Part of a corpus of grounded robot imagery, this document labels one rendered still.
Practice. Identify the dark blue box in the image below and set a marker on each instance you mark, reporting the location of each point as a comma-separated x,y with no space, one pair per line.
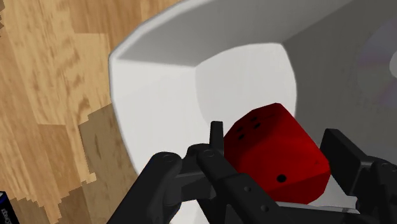
6,209

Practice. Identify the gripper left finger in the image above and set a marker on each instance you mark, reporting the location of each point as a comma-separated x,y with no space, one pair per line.
214,169

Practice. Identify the red die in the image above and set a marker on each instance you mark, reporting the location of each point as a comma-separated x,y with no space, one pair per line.
279,149

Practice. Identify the white bowl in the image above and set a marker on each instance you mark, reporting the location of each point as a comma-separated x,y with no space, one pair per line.
155,108

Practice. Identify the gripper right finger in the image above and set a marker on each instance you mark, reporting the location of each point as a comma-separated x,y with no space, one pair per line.
344,158

